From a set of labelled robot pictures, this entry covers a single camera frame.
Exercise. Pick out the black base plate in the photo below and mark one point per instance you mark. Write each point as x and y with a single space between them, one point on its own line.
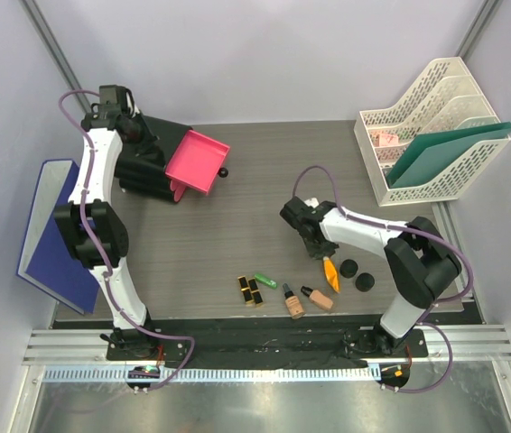
261 343

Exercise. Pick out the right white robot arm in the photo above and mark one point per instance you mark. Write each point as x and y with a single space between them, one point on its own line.
421 262

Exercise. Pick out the beige spray bottle black cap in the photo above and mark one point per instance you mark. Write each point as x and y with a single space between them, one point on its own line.
292 303

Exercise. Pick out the green folder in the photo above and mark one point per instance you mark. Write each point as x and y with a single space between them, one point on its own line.
428 155

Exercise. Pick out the black drawer organizer cabinet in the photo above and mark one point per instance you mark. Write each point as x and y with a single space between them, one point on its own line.
141 166

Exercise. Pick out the pink closed drawer front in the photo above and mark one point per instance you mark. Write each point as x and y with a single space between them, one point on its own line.
178 189

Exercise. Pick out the slotted cable duct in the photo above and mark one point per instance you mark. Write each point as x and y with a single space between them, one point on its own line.
138 374

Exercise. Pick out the aluminium rail frame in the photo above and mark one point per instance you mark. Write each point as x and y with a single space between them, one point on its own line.
464 343

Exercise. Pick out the orange tube white cap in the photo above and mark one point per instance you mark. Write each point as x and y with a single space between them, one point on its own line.
331 273

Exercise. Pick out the white mesh file rack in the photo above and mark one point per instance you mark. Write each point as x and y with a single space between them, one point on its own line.
444 97

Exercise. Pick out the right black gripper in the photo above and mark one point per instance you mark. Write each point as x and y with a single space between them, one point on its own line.
318 253

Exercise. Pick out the green lipstick tube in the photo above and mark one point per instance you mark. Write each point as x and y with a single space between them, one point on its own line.
267 281

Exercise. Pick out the black gold lipstick middle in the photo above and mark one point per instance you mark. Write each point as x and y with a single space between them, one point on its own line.
254 290

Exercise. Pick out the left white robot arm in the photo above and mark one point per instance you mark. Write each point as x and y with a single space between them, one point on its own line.
90 228

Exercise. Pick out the blue binder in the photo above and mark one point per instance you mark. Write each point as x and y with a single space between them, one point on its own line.
44 259

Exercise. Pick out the pink paper note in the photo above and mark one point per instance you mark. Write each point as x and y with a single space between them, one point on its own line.
386 140

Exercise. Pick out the beige foundation bottle black cap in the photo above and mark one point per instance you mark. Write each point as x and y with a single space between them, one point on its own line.
317 298

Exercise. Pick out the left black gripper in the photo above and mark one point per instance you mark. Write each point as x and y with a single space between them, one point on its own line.
149 145

